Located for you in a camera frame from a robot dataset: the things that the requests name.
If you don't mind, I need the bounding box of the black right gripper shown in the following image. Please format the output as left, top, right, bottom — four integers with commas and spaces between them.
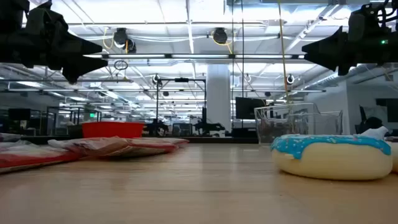
301, 4, 389, 77

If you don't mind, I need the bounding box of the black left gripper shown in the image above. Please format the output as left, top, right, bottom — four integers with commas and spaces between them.
18, 1, 109, 85

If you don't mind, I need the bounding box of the red popcorn packet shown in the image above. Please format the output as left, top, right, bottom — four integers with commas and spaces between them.
130, 137, 190, 149
47, 136, 180, 158
0, 139, 84, 174

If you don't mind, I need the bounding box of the blue frosted toy donut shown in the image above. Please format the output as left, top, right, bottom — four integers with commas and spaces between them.
270, 133, 393, 181

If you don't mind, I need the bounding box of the clear plastic bin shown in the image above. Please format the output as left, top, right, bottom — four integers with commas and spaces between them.
254, 102, 344, 146

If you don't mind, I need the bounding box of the black plastic basket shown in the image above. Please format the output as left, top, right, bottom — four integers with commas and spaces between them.
67, 124, 84, 139

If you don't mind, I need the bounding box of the person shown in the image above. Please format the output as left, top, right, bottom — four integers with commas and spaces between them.
357, 116, 384, 135

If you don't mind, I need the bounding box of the red plastic mesh basket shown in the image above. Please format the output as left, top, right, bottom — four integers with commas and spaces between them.
81, 121, 146, 139

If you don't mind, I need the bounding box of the black shelf unit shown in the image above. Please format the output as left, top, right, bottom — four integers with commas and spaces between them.
7, 108, 42, 135

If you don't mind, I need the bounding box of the black monitor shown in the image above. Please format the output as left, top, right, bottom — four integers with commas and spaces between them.
235, 96, 266, 121

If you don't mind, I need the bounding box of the white building pillar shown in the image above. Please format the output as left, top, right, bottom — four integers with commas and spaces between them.
206, 63, 231, 133

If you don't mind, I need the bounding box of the silver ceiling air duct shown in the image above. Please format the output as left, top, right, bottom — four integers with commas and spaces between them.
306, 63, 385, 91

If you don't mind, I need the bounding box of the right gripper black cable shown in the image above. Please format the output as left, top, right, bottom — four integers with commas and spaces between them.
369, 0, 398, 30

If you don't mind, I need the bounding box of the dark wall screen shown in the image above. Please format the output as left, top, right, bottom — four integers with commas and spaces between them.
375, 98, 398, 123

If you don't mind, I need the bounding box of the black hanging cable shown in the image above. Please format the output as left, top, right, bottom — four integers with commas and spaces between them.
241, 0, 245, 129
231, 0, 235, 131

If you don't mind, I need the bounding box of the black metal frame rig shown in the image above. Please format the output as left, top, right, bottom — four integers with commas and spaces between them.
155, 77, 208, 137

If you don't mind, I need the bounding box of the black aluminium table frame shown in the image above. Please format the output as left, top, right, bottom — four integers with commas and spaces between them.
21, 135, 259, 145

